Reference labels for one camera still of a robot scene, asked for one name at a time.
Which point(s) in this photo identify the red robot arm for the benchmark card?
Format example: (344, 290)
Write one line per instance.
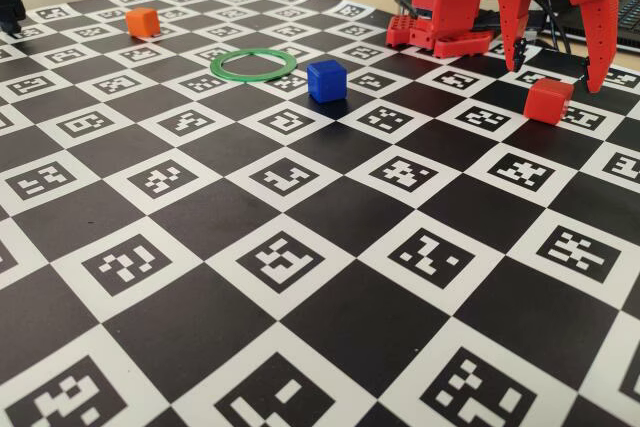
(450, 2)

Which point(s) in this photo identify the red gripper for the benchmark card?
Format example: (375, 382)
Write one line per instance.
(597, 7)

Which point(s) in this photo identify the red cube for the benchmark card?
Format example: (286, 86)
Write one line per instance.
(547, 102)

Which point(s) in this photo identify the black flat power connector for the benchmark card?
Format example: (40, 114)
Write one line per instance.
(485, 22)

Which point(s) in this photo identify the orange cube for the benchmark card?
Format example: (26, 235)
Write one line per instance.
(142, 22)

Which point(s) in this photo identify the black white marker mat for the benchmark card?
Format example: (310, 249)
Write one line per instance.
(320, 297)

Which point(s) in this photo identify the blue cube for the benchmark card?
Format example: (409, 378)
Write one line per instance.
(325, 82)

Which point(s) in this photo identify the black camera stand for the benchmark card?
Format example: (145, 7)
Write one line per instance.
(10, 2)

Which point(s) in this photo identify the black laptop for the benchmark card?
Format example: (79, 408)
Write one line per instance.
(631, 22)

